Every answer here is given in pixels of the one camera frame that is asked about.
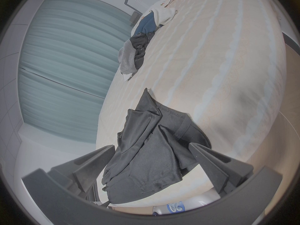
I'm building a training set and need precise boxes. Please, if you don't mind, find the blue-green curtain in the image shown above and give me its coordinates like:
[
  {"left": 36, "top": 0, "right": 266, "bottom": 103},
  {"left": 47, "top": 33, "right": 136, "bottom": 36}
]
[
  {"left": 20, "top": 0, "right": 133, "bottom": 98},
  {"left": 17, "top": 67, "right": 106, "bottom": 145}
]

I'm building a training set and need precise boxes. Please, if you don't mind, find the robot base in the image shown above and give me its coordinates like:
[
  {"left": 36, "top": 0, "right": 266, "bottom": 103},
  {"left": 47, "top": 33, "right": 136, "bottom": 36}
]
[{"left": 152, "top": 191, "right": 221, "bottom": 217}]

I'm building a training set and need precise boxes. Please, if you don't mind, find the white printed pillow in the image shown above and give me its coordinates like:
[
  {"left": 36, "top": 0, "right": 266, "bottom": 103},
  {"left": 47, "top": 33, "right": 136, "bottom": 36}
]
[{"left": 131, "top": 0, "right": 172, "bottom": 33}]

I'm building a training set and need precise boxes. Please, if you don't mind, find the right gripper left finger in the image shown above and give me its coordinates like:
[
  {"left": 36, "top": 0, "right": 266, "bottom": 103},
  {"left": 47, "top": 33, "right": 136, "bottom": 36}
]
[{"left": 48, "top": 144, "right": 116, "bottom": 193}]

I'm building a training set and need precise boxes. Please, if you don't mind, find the grey bedside table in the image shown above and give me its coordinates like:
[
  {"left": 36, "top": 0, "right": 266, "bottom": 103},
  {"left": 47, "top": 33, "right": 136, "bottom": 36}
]
[{"left": 130, "top": 11, "right": 140, "bottom": 26}]

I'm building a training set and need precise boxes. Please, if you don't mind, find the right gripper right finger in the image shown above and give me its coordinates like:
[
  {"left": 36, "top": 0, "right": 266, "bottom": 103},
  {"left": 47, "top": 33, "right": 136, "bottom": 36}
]
[{"left": 189, "top": 143, "right": 255, "bottom": 193}]

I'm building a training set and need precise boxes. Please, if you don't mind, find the dark blue garment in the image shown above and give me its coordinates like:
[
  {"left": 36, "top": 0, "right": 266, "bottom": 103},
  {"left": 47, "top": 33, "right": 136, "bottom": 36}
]
[{"left": 135, "top": 13, "right": 158, "bottom": 36}]

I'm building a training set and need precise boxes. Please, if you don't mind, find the bed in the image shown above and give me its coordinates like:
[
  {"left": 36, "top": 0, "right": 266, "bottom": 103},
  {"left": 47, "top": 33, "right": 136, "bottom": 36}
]
[{"left": 95, "top": 0, "right": 300, "bottom": 208}]

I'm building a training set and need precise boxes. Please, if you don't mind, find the black T-shirt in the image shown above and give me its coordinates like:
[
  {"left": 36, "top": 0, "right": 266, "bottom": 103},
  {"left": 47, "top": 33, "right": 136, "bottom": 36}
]
[{"left": 101, "top": 88, "right": 212, "bottom": 204}]

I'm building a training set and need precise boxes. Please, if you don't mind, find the black crumpled garment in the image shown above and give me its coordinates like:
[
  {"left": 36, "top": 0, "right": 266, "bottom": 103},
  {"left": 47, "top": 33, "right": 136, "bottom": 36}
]
[{"left": 130, "top": 31, "right": 155, "bottom": 70}]

